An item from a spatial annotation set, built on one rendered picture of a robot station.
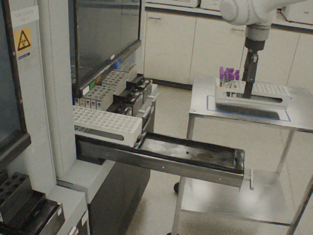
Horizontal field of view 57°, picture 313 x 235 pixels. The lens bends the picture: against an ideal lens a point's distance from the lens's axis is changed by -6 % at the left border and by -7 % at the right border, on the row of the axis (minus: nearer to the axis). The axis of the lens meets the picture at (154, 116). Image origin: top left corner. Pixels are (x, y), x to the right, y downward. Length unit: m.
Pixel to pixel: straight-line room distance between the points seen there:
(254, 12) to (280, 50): 2.25
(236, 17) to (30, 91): 0.62
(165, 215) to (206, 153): 0.93
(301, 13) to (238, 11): 2.25
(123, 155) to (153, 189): 1.08
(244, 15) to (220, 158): 0.45
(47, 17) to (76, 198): 0.50
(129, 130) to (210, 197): 0.78
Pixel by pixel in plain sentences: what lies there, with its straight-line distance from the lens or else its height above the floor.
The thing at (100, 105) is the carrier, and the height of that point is 0.86.
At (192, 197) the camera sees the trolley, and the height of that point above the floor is 0.28.
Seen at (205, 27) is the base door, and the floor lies 0.73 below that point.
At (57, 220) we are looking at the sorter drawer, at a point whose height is 0.78.
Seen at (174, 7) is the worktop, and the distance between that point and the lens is 3.17.
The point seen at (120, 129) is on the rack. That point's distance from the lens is 0.96.
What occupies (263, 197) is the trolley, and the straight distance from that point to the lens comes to 1.71.
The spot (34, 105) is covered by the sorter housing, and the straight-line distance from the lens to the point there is 0.76.
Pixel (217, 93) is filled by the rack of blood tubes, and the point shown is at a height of 0.89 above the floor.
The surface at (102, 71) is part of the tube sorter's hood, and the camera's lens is 1.05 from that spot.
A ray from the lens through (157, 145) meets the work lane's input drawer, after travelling 1.00.
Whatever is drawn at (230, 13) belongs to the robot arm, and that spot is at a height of 1.22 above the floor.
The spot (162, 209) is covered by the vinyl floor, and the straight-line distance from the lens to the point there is 1.90.
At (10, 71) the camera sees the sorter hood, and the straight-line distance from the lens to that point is 0.65.
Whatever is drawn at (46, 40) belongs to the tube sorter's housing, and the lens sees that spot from 0.78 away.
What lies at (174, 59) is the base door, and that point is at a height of 0.34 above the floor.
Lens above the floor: 1.37
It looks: 29 degrees down
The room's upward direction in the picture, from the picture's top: 4 degrees clockwise
